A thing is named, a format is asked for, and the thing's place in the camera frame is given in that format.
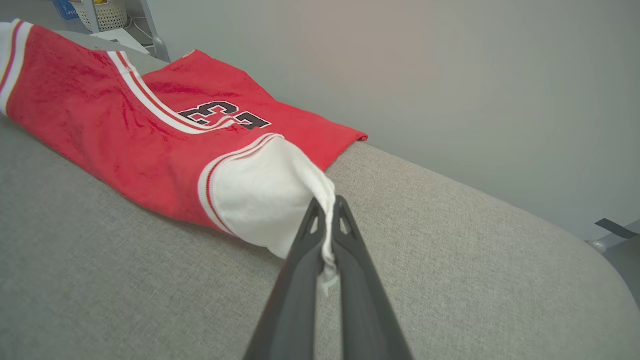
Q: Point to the white laundry basket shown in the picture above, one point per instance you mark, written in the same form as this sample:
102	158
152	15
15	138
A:
110	17

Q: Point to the red white basketball jersey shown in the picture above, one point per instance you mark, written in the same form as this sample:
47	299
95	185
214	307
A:
125	140

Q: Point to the blue package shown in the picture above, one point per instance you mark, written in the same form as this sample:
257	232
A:
64	9

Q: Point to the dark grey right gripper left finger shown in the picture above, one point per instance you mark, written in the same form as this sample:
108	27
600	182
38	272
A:
295	300

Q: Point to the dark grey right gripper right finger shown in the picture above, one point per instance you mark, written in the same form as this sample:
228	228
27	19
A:
365	310

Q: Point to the white partition panel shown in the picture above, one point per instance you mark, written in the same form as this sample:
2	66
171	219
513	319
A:
450	100

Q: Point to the grey metal partition foot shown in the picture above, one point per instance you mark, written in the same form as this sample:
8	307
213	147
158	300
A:
607	244

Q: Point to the grey fabric sofa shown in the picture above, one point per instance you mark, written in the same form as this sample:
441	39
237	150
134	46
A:
475	260

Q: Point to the grey partition post with foot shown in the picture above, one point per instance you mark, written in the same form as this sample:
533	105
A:
160	50

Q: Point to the black tape strip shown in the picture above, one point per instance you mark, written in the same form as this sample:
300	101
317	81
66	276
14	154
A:
615	228

